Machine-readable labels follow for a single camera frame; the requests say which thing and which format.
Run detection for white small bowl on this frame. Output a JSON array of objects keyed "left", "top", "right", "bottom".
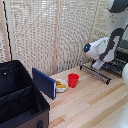
[{"left": 54, "top": 78, "right": 69, "bottom": 94}]

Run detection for black fabric storage box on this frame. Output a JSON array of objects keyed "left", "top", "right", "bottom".
[{"left": 0, "top": 59, "right": 51, "bottom": 128}]

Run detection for black wire rack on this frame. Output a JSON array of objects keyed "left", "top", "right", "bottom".
[{"left": 79, "top": 63, "right": 112, "bottom": 86}]

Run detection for black toaster oven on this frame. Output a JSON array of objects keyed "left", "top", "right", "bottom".
[{"left": 99, "top": 48, "right": 128, "bottom": 78}]

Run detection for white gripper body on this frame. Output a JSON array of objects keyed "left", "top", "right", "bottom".
[{"left": 91, "top": 59, "right": 107, "bottom": 71}]

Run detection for red plastic cup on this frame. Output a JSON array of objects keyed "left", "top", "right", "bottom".
[{"left": 67, "top": 73, "right": 80, "bottom": 89}]

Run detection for yellow food piece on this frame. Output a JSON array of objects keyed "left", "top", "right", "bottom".
[
  {"left": 55, "top": 80, "right": 63, "bottom": 85},
  {"left": 56, "top": 84, "right": 67, "bottom": 90}
]

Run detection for dark blue book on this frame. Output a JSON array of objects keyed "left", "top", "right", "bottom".
[{"left": 31, "top": 67, "right": 58, "bottom": 101}]

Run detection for beige woven folding screen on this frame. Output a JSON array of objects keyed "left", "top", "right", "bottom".
[{"left": 0, "top": 0, "right": 128, "bottom": 76}]

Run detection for thin black pole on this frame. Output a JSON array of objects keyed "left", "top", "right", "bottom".
[{"left": 1, "top": 0, "right": 13, "bottom": 62}]

